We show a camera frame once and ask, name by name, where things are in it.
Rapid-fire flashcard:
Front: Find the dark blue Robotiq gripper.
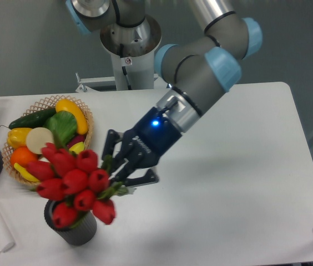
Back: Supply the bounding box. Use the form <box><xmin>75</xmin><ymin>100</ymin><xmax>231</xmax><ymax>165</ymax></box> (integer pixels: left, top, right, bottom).
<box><xmin>102</xmin><ymin>107</ymin><xmax>181</xmax><ymax>187</ymax></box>

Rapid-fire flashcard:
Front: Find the red tulip bouquet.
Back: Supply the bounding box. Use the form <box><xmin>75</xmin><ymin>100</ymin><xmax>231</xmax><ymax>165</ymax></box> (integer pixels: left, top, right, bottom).
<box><xmin>26</xmin><ymin>133</ymin><xmax>128</xmax><ymax>229</ymax></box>

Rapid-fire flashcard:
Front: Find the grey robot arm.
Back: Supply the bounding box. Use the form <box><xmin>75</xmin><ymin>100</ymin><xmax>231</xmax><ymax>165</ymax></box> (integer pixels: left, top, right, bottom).
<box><xmin>65</xmin><ymin>1</ymin><xmax>262</xmax><ymax>187</ymax></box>

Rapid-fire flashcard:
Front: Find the dark grey ribbed vase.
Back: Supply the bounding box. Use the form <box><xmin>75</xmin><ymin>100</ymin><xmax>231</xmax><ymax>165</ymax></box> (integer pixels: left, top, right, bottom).
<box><xmin>44</xmin><ymin>200</ymin><xmax>97</xmax><ymax>246</ymax></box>

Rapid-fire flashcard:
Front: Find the purple eggplant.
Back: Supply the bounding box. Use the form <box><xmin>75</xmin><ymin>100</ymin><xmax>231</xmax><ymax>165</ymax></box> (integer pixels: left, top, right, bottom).
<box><xmin>67</xmin><ymin>135</ymin><xmax>86</xmax><ymax>148</ymax></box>

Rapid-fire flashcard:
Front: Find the yellow banana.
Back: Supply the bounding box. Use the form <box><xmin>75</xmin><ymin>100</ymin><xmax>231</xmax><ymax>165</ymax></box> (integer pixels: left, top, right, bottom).
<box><xmin>13</xmin><ymin>141</ymin><xmax>85</xmax><ymax>183</ymax></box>

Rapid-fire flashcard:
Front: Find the green bok choy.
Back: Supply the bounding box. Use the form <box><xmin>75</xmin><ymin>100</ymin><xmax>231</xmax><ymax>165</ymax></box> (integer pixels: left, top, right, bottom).
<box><xmin>43</xmin><ymin>111</ymin><xmax>77</xmax><ymax>148</ymax></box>

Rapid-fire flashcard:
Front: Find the yellow squash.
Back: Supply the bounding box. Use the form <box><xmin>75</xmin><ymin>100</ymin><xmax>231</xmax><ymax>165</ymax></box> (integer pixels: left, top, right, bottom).
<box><xmin>55</xmin><ymin>99</ymin><xmax>88</xmax><ymax>135</ymax></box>

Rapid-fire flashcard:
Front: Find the beige round disc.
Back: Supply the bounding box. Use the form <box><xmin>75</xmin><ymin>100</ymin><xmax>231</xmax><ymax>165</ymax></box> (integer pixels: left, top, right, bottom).
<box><xmin>26</xmin><ymin>127</ymin><xmax>53</xmax><ymax>155</ymax></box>

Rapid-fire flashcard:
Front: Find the woven wicker basket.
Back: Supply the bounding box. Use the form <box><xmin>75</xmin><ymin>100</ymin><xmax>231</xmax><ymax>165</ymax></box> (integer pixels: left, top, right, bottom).
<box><xmin>2</xmin><ymin>95</ymin><xmax>94</xmax><ymax>186</ymax></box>

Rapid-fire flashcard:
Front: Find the green cucumber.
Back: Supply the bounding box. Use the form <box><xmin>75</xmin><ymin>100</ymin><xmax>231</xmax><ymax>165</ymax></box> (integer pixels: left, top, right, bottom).
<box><xmin>0</xmin><ymin>108</ymin><xmax>56</xmax><ymax>130</ymax></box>

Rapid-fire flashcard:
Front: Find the orange fruit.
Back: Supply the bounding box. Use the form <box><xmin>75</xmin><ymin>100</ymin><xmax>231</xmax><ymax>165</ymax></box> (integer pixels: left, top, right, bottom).
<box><xmin>10</xmin><ymin>147</ymin><xmax>39</xmax><ymax>168</ymax></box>

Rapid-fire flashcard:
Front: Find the yellow bell pepper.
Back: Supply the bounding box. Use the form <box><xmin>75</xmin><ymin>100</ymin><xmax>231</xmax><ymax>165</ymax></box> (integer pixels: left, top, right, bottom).
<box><xmin>7</xmin><ymin>127</ymin><xmax>32</xmax><ymax>149</ymax></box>

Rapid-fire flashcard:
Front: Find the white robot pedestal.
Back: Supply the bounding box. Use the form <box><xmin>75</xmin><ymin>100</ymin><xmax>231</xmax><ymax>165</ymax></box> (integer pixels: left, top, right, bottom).
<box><xmin>74</xmin><ymin>16</ymin><xmax>177</xmax><ymax>93</ymax></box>

